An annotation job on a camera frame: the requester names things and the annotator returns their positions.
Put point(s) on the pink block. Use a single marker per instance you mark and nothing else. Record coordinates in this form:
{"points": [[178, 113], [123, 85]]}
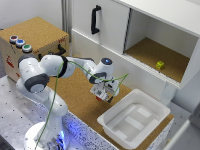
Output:
{"points": [[99, 97]]}

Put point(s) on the blue button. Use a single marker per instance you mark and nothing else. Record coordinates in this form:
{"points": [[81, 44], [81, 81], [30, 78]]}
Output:
{"points": [[20, 42]]}

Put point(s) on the green button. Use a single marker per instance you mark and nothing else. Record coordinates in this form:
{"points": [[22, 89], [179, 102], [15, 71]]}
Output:
{"points": [[26, 47]]}

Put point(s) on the yellow block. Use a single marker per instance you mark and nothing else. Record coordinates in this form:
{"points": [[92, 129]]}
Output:
{"points": [[160, 64]]}

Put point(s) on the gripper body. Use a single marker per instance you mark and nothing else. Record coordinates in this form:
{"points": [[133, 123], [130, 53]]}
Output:
{"points": [[104, 89]]}

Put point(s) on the white cabinet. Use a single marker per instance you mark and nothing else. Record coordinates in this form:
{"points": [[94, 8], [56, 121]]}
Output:
{"points": [[166, 20]]}

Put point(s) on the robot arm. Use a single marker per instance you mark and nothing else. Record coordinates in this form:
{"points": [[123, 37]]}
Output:
{"points": [[36, 78]]}

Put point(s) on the white sliding door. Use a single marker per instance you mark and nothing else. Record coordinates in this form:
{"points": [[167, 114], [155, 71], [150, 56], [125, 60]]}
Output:
{"points": [[111, 23]]}

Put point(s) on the red button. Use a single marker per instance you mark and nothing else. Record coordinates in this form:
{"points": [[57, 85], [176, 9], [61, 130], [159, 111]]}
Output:
{"points": [[13, 38]]}

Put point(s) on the white plastic box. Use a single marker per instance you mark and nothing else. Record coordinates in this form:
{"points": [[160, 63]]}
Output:
{"points": [[133, 120]]}

